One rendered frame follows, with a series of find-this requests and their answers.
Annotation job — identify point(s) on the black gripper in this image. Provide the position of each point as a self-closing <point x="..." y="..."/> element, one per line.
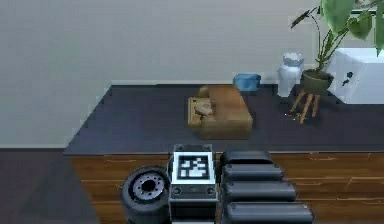
<point x="145" y="195"/>

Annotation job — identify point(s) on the white jar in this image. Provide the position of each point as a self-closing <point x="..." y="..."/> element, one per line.
<point x="289" y="76"/>

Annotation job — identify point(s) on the brown cardboard box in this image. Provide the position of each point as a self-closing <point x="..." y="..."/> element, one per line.
<point x="224" y="111"/>

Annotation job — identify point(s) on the green potted house plant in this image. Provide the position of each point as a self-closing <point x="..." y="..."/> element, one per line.
<point x="316" y="80"/>

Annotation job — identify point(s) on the white box appliance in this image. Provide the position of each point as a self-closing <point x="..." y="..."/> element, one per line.
<point x="361" y="76"/>

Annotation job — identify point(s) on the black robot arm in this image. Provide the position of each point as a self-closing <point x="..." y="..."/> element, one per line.
<point x="256" y="190"/>

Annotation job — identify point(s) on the wooden cabinet with dark top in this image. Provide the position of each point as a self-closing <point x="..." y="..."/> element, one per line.
<point x="140" y="126"/>

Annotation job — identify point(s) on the blue bowl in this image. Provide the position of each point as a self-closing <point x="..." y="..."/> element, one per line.
<point x="247" y="81"/>

